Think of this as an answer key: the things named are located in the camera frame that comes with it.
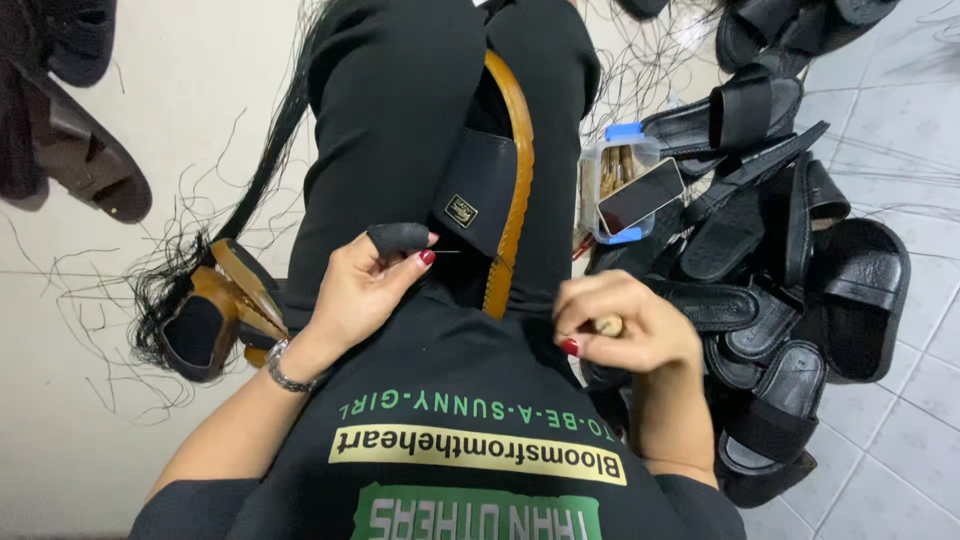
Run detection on dark brown leather sandal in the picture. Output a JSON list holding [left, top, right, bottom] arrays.
[[0, 60, 154, 225]]

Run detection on bundle of black threads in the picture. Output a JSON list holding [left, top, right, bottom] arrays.
[[127, 0, 335, 376]]

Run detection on person's black trousers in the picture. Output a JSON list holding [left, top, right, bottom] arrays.
[[285, 0, 603, 331]]

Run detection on black woven sandal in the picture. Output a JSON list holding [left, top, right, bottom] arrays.
[[28, 0, 119, 88]]

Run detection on person's right hand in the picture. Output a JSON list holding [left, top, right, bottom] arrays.
[[552, 270, 705, 375]]

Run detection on clear plastic box blue clips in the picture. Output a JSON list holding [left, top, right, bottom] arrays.
[[576, 122, 688, 246]]

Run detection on black finger guard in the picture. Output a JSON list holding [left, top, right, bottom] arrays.
[[366, 222, 431, 258]]

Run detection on person's left hand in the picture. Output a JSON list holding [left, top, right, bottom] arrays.
[[288, 222, 441, 374]]

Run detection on tan sandal black upper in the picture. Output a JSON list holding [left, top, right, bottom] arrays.
[[208, 237, 291, 370], [159, 264, 249, 384]]

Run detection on black smartphone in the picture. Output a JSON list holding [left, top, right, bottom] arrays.
[[597, 156, 687, 237]]

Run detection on silver wrist bracelet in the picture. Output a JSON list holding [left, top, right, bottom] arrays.
[[265, 338, 321, 394]]

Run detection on person's black printed t-shirt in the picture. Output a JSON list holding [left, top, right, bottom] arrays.
[[129, 288, 749, 540]]

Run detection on tan sandal with gold label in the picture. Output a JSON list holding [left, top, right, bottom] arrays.
[[430, 48, 536, 321]]

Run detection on pile of black sandals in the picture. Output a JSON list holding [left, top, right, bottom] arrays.
[[579, 0, 913, 511]]

